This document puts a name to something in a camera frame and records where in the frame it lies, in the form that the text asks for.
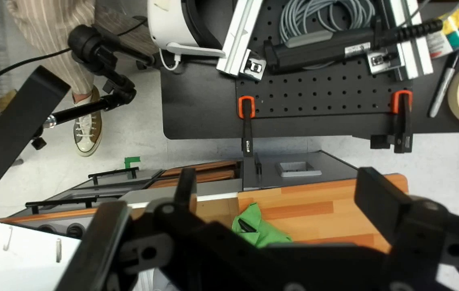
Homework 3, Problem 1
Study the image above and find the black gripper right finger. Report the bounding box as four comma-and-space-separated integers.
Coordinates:
355, 167, 459, 291

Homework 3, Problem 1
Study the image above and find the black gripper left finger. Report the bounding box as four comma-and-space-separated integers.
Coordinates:
56, 167, 210, 291

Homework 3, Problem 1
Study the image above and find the green cloth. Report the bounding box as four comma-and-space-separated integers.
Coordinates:
231, 202, 294, 249

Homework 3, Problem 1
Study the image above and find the wooden counter top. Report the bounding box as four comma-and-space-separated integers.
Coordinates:
0, 173, 409, 256

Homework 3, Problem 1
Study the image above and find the orange black bar clamp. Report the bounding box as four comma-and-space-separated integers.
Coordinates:
368, 89, 415, 156
236, 94, 258, 159

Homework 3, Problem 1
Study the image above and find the beige canvas shoe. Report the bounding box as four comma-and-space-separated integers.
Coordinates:
71, 86, 105, 159

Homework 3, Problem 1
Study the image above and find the black perforated board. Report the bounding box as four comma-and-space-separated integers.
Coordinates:
160, 0, 459, 141

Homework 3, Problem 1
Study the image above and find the grey marker pen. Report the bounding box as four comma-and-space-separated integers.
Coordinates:
426, 52, 459, 120

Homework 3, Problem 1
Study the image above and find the white VR headset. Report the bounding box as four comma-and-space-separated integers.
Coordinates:
145, 0, 226, 59

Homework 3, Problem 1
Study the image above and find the yellow green labelled box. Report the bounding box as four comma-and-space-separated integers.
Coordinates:
426, 7, 459, 59

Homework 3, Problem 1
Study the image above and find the leg in striped trousers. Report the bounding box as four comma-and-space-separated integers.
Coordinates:
3, 0, 100, 104

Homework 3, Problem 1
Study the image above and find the black drawer handle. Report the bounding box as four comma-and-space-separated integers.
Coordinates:
87, 167, 140, 186
24, 196, 100, 215

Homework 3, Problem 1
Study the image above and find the white charging cable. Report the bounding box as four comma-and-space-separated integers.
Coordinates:
158, 47, 184, 73

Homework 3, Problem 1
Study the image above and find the aluminium extrusion rail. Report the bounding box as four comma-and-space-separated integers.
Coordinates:
366, 0, 436, 81
215, 0, 266, 83

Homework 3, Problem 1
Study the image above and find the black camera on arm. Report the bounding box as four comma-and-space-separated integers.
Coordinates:
66, 23, 137, 104

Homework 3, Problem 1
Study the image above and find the black ribbed camera cable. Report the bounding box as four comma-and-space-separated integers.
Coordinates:
345, 18, 444, 52

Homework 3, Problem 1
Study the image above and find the black camera on board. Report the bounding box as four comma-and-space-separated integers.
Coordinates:
261, 31, 350, 76

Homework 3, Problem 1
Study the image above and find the black frame post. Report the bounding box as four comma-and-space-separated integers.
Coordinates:
0, 65, 72, 217

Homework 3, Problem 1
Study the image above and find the coiled grey cable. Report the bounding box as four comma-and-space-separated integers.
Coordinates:
278, 0, 378, 49

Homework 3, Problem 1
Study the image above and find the thin black cable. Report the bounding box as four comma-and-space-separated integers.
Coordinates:
0, 47, 76, 131

